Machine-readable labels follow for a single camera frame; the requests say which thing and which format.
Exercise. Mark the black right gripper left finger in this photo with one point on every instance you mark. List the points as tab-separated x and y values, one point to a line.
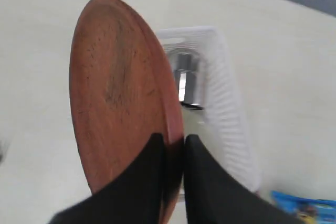
133	197

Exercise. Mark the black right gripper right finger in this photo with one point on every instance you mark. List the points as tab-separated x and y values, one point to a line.
213	196

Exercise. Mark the blue chips bag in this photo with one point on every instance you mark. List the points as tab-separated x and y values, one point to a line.
308	210

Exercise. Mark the brown wooden plate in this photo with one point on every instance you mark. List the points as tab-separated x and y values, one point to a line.
122	90

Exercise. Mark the white perforated plastic basket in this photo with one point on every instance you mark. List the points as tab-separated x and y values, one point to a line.
222	124

